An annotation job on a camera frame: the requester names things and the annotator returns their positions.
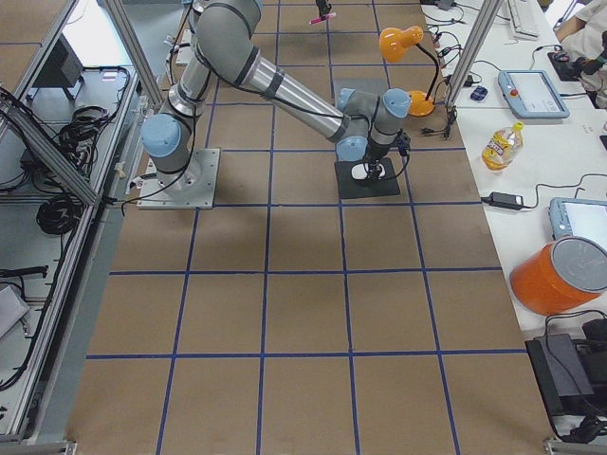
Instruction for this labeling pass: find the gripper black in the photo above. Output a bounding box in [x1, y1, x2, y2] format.
[363, 131, 411, 180]
[315, 0, 331, 16]

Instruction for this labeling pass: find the white computer mouse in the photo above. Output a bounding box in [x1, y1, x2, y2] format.
[351, 162, 386, 181]

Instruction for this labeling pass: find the pink marker pen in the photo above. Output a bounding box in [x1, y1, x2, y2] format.
[308, 12, 337, 25]

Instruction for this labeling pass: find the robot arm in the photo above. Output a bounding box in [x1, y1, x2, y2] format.
[141, 1, 412, 199]

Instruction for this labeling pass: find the black mousepad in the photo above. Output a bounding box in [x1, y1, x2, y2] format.
[334, 157, 400, 199]

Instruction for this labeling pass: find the silver laptop notebook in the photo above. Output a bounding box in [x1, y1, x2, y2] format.
[333, 78, 389, 100]

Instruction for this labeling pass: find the orange desk lamp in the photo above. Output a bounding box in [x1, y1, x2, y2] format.
[378, 26, 440, 118]

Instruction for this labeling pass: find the dark blue pouch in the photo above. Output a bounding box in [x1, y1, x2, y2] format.
[469, 85, 488, 101]

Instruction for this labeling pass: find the orange juice bottle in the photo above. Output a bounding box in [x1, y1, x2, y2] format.
[481, 121, 524, 171]

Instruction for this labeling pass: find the black power adapter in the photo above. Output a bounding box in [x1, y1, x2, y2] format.
[481, 191, 524, 210]

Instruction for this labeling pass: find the blue teach pendant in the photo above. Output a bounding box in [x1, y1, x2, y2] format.
[497, 70, 570, 119]
[548, 197, 606, 248]

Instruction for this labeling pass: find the white keyboard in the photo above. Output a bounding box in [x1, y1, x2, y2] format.
[503, 0, 540, 41]

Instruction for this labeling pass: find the orange bucket grey lid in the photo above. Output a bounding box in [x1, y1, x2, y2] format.
[509, 236, 606, 316]

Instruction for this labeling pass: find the black equipment box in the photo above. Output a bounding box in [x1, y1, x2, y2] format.
[525, 318, 606, 417]

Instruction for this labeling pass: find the lamp power cable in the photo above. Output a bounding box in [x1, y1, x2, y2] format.
[419, 70, 459, 141]

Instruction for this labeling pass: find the aluminium frame post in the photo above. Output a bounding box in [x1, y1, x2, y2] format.
[446, 0, 502, 111]

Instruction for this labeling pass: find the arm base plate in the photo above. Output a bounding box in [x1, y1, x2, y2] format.
[136, 148, 220, 209]

